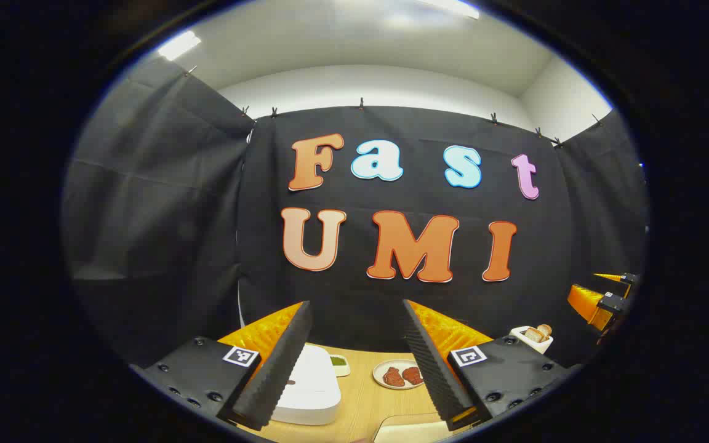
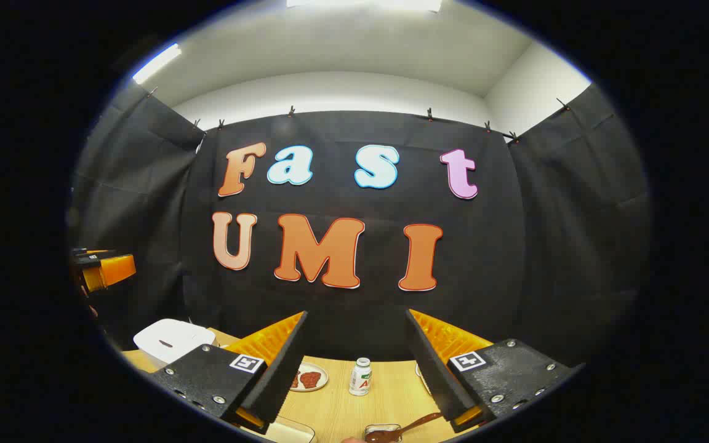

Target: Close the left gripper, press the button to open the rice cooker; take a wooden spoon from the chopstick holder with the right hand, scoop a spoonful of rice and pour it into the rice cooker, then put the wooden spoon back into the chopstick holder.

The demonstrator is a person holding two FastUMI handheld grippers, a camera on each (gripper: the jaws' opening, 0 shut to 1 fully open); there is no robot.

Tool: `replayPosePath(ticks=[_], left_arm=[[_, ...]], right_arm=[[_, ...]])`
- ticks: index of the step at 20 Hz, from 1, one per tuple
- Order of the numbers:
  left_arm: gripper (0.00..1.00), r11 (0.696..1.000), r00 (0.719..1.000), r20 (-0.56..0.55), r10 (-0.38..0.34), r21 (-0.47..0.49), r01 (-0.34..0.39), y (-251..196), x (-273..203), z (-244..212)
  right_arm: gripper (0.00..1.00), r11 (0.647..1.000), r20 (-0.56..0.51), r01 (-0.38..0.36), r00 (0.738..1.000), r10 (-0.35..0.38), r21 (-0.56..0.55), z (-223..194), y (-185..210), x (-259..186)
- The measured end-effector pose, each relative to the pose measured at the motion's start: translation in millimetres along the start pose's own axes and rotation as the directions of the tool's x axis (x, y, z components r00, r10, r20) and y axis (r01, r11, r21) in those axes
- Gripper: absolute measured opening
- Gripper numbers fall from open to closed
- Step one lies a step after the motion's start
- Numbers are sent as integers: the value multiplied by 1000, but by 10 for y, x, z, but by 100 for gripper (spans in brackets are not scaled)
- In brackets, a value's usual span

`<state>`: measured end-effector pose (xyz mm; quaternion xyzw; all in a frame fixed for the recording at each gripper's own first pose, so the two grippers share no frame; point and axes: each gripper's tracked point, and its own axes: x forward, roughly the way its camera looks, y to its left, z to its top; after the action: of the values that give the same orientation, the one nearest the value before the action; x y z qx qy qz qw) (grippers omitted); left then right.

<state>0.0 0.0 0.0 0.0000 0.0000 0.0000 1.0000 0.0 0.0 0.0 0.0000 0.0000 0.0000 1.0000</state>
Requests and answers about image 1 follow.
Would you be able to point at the toasted bread slice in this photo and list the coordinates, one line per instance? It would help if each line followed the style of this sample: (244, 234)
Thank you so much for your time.
(534, 335)
(545, 330)

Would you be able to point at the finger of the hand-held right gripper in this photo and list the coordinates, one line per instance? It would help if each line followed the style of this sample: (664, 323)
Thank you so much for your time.
(585, 303)
(612, 277)

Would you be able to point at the cream toaster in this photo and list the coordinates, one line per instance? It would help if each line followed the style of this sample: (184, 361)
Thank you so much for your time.
(530, 344)

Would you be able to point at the ceiling light panel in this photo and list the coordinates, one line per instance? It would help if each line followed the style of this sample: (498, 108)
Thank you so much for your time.
(179, 45)

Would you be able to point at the clear plastic rice container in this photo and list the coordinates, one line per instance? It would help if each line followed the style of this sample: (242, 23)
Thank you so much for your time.
(385, 431)

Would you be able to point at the white divided condiment dish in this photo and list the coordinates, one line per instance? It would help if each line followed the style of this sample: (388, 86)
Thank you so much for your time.
(339, 364)

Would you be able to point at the black backdrop cloth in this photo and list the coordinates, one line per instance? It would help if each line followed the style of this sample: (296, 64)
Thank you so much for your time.
(391, 307)

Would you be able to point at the red meat piece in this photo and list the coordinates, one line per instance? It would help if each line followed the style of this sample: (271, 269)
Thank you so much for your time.
(413, 375)
(393, 377)

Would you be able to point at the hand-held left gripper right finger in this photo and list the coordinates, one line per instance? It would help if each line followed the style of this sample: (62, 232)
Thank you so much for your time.
(431, 375)

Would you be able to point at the round white plate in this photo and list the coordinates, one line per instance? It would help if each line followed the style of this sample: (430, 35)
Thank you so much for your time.
(379, 376)

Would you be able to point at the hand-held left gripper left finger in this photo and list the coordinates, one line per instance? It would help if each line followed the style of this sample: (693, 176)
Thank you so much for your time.
(280, 369)

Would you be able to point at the white rice cooker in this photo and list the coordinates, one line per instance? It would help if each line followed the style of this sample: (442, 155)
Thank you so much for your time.
(311, 387)

